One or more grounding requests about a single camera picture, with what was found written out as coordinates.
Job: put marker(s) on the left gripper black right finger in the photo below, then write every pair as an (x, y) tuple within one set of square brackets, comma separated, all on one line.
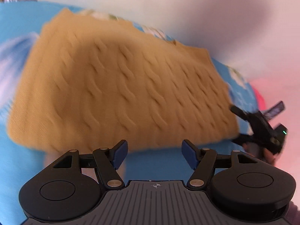
[(202, 162)]

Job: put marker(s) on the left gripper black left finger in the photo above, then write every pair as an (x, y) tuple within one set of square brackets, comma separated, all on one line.
[(108, 162)]

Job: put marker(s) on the mustard cable-knit sweater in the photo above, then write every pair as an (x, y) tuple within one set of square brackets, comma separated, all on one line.
[(89, 83)]

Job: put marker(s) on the red cloth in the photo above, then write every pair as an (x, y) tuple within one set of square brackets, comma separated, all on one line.
[(260, 100)]

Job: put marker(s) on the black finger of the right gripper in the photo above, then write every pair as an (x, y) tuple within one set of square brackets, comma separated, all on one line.
[(274, 111), (239, 113)]

